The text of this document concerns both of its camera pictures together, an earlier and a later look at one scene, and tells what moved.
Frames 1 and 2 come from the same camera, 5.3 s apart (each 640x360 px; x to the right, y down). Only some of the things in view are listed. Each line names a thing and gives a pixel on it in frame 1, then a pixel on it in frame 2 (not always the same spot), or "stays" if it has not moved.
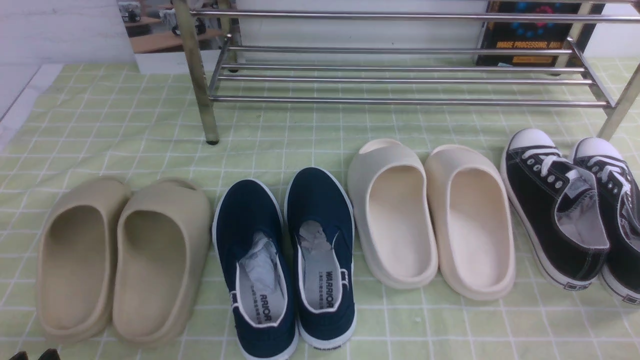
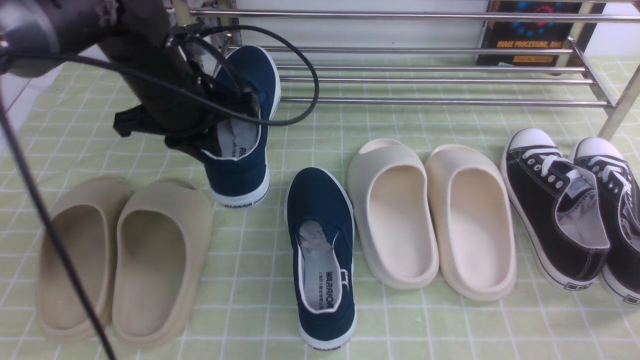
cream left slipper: (389, 188) stays
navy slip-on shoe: (248, 234) to (238, 173)
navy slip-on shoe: (319, 221) stays
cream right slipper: (467, 201) stays
